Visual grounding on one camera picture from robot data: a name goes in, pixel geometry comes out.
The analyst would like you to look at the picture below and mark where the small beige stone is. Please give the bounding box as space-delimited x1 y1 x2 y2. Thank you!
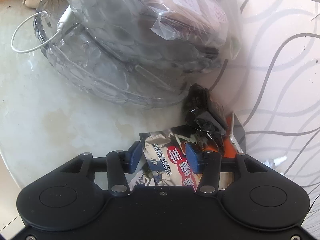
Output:
22 0 41 9

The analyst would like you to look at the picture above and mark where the clear plastic bag of items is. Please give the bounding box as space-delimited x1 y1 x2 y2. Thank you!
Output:
67 0 242 73

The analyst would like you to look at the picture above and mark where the red white snack packet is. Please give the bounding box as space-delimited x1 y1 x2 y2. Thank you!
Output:
128 127 213 188

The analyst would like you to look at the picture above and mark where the orange box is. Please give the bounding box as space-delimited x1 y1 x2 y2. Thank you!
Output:
204 112 247 158

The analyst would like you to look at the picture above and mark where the glass fruit bowl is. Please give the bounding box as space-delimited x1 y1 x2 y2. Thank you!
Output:
34 0 205 108

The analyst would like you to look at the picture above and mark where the white cable loop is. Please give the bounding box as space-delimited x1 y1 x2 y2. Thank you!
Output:
10 4 81 54

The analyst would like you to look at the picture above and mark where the black snack packet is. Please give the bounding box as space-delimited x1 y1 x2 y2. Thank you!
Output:
182 83 228 153

